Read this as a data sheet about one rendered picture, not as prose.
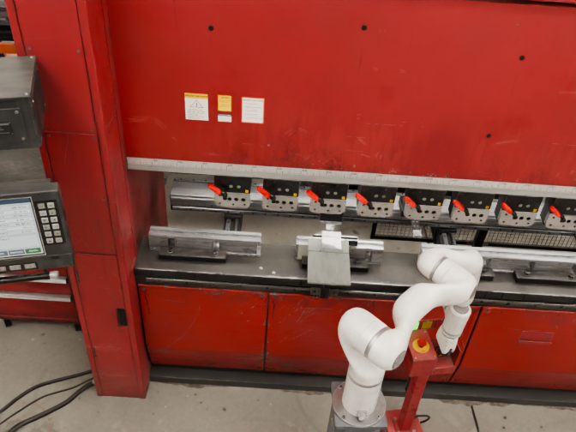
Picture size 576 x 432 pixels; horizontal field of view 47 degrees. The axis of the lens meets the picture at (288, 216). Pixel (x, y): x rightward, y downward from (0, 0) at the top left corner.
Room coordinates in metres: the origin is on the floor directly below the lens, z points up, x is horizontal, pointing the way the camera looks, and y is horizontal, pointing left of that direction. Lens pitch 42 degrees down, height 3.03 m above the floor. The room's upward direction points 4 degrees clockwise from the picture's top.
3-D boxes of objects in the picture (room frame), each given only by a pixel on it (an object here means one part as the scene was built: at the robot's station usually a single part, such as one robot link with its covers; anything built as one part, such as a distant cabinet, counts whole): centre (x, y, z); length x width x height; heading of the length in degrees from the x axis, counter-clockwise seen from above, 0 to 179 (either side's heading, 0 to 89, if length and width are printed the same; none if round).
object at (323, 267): (2.01, -0.19, 1.00); 0.26 x 0.18 x 0.01; 1
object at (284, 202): (2.15, 0.04, 1.26); 0.15 x 0.09 x 0.17; 91
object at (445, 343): (1.76, -0.70, 0.85); 0.10 x 0.07 x 0.11; 12
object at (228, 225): (2.53, 0.27, 0.81); 0.64 x 0.08 x 0.14; 1
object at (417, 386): (1.78, -0.65, 0.39); 0.05 x 0.05 x 0.54; 12
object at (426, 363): (1.78, -0.65, 0.75); 0.20 x 0.16 x 0.18; 102
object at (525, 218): (2.17, -0.96, 1.26); 0.15 x 0.09 x 0.17; 91
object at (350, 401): (1.32, -0.30, 1.09); 0.19 x 0.19 x 0.18
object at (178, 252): (2.09, 0.41, 0.89); 0.30 x 0.05 x 0.03; 91
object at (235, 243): (2.15, 0.36, 0.92); 0.50 x 0.06 x 0.10; 91
